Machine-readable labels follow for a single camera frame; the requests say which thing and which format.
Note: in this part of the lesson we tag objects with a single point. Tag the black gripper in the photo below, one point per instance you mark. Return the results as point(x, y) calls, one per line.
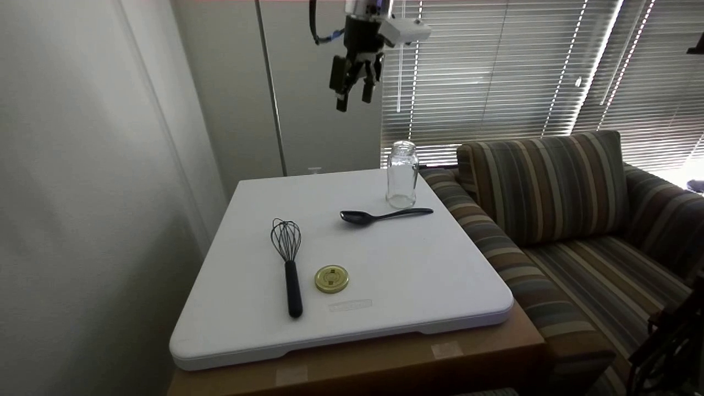
point(364, 39)

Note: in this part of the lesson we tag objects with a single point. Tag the yellow metal jar lid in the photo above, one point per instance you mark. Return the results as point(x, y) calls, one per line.
point(331, 278)

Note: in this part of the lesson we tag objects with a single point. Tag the clear glass jar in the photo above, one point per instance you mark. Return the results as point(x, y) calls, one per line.
point(400, 180)

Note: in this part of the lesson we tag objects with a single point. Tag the black plastic spoon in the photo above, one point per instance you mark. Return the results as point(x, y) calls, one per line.
point(356, 216)

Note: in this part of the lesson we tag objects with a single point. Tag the striped sofa cushion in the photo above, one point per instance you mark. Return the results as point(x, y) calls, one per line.
point(541, 187)

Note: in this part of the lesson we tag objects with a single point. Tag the white plastic board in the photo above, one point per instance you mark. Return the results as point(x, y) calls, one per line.
point(403, 294)

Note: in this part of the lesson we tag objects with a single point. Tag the brown cardboard box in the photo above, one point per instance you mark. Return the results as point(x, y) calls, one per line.
point(410, 364)

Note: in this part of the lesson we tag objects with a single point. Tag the striped fabric sofa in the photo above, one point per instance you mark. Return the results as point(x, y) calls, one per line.
point(585, 287)

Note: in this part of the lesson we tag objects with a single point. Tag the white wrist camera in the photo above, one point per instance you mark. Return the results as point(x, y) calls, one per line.
point(403, 32)

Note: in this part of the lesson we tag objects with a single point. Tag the thin vertical wall conduit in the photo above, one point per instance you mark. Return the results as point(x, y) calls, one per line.
point(272, 88)

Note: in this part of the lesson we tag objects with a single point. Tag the black mounted camera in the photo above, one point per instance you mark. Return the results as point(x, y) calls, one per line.
point(695, 45)

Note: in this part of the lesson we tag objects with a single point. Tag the dark metal frame stand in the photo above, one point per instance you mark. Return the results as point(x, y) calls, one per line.
point(673, 344)

